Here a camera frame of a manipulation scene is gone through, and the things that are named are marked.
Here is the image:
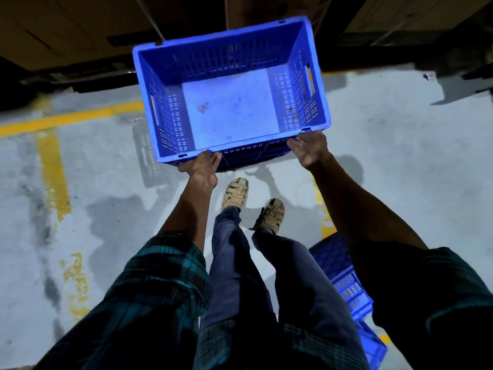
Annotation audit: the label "blue plastic crate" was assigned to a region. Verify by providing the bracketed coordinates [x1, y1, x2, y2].
[131, 15, 332, 173]

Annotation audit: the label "person's right hand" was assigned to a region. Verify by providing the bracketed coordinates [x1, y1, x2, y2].
[286, 131, 331, 172]

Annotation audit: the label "person's left hand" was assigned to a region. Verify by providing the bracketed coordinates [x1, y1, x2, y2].
[178, 149, 223, 191]

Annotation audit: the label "dark blue jeans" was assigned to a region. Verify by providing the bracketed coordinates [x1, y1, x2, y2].
[198, 206, 361, 336]

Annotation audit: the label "large strapped cardboard box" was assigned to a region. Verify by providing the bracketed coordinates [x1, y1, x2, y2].
[0, 0, 164, 72]

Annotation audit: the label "white packing strap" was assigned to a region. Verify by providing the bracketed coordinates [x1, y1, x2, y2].
[132, 0, 167, 46]

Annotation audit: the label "tan strappy sandal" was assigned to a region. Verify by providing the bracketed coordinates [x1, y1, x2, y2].
[250, 198, 286, 235]
[221, 177, 250, 212]

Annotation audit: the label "teal plaid shirt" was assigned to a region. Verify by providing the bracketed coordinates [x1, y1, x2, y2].
[34, 231, 493, 370]

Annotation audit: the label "person's right forearm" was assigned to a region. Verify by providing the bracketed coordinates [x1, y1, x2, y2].
[308, 152, 429, 251]

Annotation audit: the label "person's left forearm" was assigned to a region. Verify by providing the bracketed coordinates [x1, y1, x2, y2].
[158, 177, 218, 254]

